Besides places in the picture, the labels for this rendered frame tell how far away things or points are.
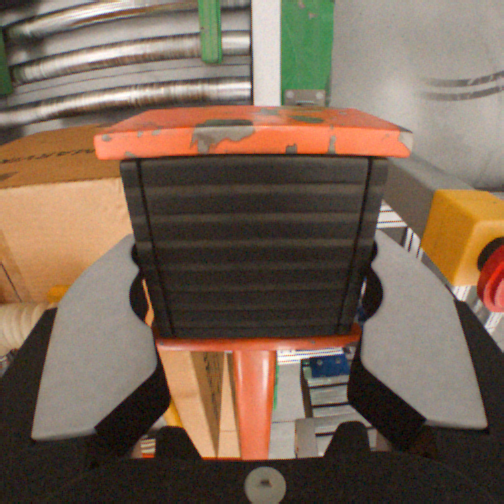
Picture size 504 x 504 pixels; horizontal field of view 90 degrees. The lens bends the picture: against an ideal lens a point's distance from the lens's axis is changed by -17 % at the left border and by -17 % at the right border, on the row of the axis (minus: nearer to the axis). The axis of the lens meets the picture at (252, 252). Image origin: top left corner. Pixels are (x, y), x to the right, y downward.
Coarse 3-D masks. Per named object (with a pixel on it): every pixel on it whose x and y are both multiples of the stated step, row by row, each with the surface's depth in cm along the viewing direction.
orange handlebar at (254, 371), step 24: (240, 360) 14; (264, 360) 14; (240, 384) 15; (264, 384) 15; (240, 408) 17; (264, 408) 17; (240, 432) 19; (264, 432) 18; (144, 456) 25; (264, 456) 21
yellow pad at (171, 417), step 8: (56, 288) 28; (64, 288) 28; (48, 296) 28; (56, 296) 28; (168, 416) 40; (176, 416) 42; (160, 424) 41; (168, 424) 41; (176, 424) 42; (152, 432) 42
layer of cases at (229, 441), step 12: (228, 360) 104; (228, 372) 102; (228, 384) 106; (228, 396) 111; (228, 408) 116; (228, 420) 122; (228, 432) 128; (228, 444) 136; (228, 456) 145; (240, 456) 150
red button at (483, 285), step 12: (492, 240) 21; (480, 252) 22; (492, 252) 21; (480, 264) 22; (492, 264) 19; (480, 276) 20; (492, 276) 19; (480, 288) 20; (492, 288) 19; (480, 300) 21; (492, 300) 20
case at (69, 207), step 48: (48, 144) 41; (0, 192) 24; (48, 192) 24; (96, 192) 24; (0, 240) 26; (48, 240) 26; (96, 240) 27; (0, 288) 30; (48, 288) 30; (144, 288) 30; (192, 384) 39; (192, 432) 47
